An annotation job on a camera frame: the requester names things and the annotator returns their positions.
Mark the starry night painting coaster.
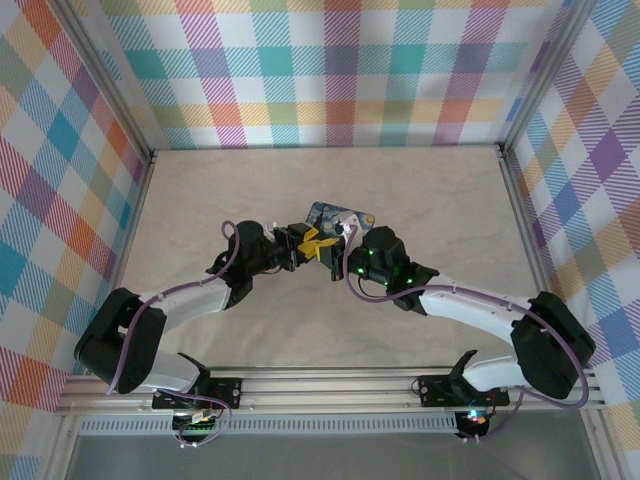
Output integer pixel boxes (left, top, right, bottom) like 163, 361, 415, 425
305, 199, 377, 237

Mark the left controller board green connector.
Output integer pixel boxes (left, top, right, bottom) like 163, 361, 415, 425
171, 408, 222, 434

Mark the right controller board lit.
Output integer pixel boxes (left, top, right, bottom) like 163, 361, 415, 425
455, 408, 490, 437

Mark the grey metal panel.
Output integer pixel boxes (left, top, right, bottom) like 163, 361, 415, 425
63, 432, 604, 480

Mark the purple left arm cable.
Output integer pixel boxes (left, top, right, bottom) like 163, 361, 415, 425
105, 220, 252, 397

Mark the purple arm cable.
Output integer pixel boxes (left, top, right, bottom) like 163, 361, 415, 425
105, 220, 252, 397
343, 224, 592, 444

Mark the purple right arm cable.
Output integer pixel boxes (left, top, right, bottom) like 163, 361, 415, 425
343, 224, 592, 444

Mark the aluminium table side rail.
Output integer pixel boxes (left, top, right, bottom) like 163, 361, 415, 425
84, 149, 160, 376

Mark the aluminium mounting rail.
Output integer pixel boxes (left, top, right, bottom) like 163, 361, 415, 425
53, 368, 607, 417

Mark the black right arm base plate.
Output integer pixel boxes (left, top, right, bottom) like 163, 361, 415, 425
417, 373, 511, 408

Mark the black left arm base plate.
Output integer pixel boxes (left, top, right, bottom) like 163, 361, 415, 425
151, 377, 244, 410

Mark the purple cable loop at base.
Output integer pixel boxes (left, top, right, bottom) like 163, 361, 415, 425
173, 387, 233, 449

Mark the slotted grey cable duct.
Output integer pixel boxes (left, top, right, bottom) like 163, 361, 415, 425
78, 417, 460, 436

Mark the aluminium frame post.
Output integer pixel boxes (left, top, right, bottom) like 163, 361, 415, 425
498, 0, 597, 154
58, 0, 157, 164

